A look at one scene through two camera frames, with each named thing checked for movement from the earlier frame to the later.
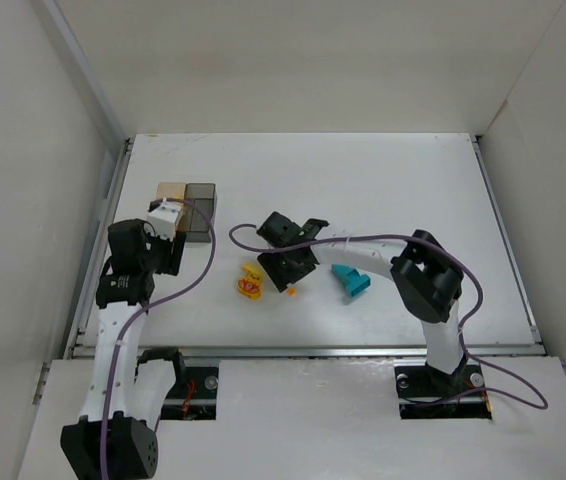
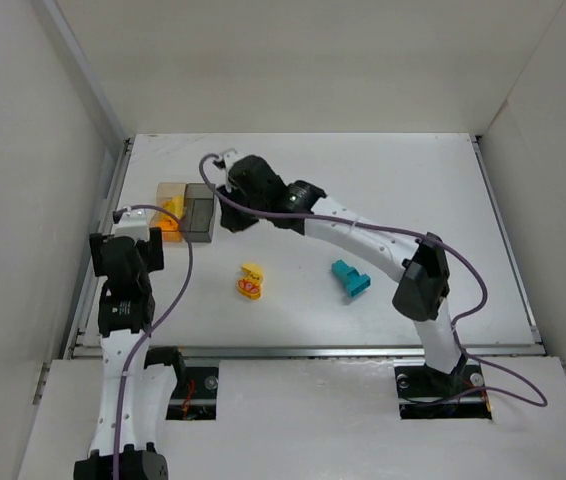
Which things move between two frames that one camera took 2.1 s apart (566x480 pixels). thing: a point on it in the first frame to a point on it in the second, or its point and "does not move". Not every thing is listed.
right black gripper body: x=283 y=270 to x=235 y=215
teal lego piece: x=354 y=282 does not move
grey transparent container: x=204 y=195 does not move
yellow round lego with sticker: x=249 y=287 does not move
